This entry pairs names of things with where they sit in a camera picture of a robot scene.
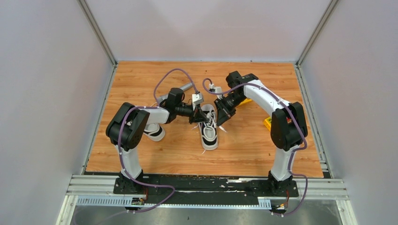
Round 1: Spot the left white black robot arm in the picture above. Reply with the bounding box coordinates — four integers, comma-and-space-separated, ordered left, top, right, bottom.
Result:
106, 88, 210, 194

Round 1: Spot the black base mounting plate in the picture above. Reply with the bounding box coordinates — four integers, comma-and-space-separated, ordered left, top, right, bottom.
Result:
113, 174, 299, 206

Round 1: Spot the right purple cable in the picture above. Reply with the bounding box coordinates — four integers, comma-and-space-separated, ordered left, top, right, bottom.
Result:
202, 77, 309, 217

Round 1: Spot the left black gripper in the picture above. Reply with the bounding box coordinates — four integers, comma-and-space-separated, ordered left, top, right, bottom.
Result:
175, 102, 208, 125

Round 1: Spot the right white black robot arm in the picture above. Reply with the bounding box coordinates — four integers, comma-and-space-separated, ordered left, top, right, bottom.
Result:
208, 71, 308, 196

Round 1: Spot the yellow toy handle piece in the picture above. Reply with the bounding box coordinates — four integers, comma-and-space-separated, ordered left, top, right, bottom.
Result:
238, 98, 252, 106

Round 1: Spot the grey metal cylinder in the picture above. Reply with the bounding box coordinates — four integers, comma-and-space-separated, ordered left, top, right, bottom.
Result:
156, 83, 193, 105

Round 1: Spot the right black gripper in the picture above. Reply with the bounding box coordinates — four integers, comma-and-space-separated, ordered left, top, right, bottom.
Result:
214, 92, 247, 127

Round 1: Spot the aluminium frame rail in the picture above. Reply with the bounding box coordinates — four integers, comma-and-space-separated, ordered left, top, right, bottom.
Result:
57, 175, 358, 225

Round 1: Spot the black white sneaker with laces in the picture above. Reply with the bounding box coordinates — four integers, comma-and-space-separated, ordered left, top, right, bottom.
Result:
192, 104, 218, 154

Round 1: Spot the yellow green building block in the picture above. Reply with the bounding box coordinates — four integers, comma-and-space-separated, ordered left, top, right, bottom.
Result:
263, 117, 272, 131

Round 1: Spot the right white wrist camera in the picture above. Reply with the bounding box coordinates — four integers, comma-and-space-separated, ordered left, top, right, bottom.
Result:
208, 83, 223, 99

